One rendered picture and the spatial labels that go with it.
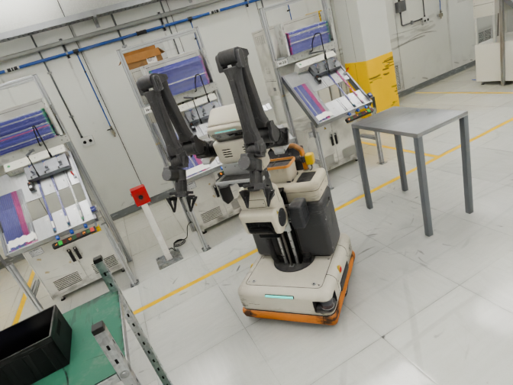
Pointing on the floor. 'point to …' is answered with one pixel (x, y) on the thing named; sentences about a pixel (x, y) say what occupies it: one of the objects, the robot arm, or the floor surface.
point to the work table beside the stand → (418, 125)
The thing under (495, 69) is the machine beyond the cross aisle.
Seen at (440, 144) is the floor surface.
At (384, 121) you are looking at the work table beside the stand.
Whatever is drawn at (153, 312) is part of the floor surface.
